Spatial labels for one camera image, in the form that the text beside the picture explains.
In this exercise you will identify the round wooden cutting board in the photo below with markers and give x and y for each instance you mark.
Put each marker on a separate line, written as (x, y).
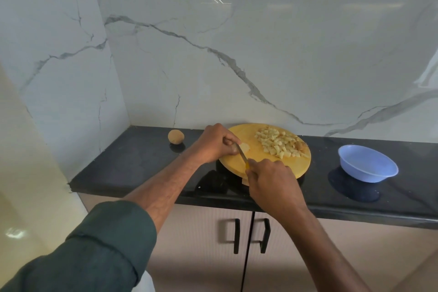
(273, 155)

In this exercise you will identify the person's right forearm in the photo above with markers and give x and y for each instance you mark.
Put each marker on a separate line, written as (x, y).
(318, 254)

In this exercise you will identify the beige cabinet door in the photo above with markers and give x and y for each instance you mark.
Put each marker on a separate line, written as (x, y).
(345, 254)
(202, 247)

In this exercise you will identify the whole brown potato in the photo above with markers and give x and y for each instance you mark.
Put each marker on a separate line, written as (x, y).
(176, 136)

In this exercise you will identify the pile of diced potato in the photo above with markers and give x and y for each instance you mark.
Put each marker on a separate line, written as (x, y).
(278, 143)

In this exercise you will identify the person's left fingers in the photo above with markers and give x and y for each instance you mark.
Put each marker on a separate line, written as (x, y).
(232, 144)

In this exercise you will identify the peeled potato piece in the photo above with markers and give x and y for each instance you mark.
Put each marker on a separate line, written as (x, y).
(244, 147)

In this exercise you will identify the person's left forearm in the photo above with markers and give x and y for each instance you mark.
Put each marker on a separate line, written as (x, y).
(160, 189)

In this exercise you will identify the light blue plastic bowl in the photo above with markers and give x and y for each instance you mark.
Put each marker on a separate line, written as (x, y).
(368, 163)

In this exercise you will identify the person's right hand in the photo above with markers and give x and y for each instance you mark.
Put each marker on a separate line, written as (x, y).
(273, 185)

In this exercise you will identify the person's right fingers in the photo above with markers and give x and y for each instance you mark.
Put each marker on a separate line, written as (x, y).
(255, 167)

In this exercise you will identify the person's left hand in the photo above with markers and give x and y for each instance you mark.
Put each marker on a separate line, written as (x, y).
(212, 143)

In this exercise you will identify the unpeeled potato piece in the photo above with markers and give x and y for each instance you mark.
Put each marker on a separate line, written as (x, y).
(300, 145)

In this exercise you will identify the dark green shirt sleeve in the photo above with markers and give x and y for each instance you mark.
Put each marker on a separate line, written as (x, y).
(92, 250)

